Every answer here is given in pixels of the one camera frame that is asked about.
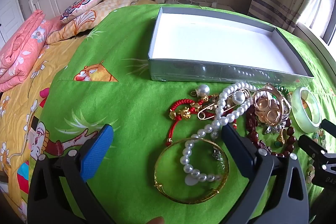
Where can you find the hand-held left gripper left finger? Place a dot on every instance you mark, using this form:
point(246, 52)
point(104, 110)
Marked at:
point(97, 153)

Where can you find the silver brooch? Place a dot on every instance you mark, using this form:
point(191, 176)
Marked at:
point(273, 129)

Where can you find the white door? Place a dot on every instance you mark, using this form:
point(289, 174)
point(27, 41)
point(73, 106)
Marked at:
point(8, 11)

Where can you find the gold ornate brooch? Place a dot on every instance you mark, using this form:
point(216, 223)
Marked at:
point(273, 115)

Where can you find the window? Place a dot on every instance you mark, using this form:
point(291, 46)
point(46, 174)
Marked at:
point(323, 3)

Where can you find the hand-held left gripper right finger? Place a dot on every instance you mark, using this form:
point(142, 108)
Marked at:
point(235, 144)

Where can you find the embroidered pillow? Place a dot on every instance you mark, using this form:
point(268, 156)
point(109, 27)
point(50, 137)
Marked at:
point(84, 3)

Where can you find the gold bangle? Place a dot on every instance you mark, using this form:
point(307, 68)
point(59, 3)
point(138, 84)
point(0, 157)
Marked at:
point(183, 200)

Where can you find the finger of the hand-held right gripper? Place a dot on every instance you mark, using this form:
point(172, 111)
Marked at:
point(311, 145)
point(328, 125)

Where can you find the gold safety pin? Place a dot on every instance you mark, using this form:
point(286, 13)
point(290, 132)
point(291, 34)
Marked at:
point(207, 113)

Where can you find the pale green jade bangle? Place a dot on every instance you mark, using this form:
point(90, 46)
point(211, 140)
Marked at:
point(298, 111)

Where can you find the silver cardboard box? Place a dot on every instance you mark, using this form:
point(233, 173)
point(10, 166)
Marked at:
point(210, 37)

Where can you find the green printed blanket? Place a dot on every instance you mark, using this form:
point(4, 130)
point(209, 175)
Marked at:
point(126, 108)

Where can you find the white nightstand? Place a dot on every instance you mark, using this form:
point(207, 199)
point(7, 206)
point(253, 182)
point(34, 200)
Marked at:
point(225, 6)

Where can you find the person's left hand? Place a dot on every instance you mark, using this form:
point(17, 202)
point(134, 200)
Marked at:
point(155, 220)

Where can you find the pearl pendant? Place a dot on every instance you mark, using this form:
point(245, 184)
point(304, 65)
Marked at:
point(203, 89)

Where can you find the yellow floral bedsheet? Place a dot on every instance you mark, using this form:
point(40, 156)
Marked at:
point(21, 108)

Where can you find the yellow checked pillow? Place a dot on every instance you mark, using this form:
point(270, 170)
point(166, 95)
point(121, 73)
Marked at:
point(86, 19)

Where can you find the folded pink quilt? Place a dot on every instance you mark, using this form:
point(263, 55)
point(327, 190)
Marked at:
point(18, 50)

